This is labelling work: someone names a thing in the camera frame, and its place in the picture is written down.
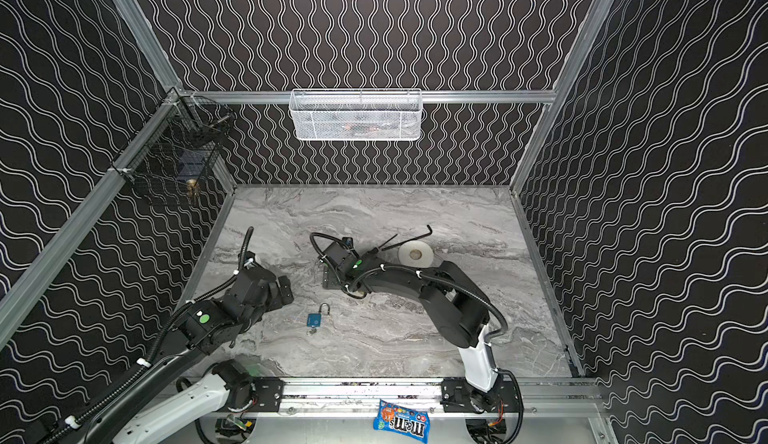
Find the black hex key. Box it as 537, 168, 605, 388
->
381, 224, 433, 251

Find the white tape roll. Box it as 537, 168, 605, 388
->
398, 240, 435, 268

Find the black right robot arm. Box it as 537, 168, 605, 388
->
309, 232, 523, 414

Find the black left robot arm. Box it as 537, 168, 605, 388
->
23, 227, 293, 443

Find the black wire wall basket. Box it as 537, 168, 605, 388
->
117, 96, 236, 209

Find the blue padlock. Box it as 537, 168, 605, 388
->
306, 302, 330, 331

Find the yellow black screwdriver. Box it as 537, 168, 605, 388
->
376, 233, 398, 252

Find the blue candy bag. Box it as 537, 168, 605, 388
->
372, 400, 431, 443

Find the white mesh wall basket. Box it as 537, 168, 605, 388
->
289, 88, 424, 141

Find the brass padlock in basket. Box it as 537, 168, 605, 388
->
186, 179, 201, 202

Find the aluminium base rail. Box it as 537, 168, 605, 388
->
239, 377, 603, 419

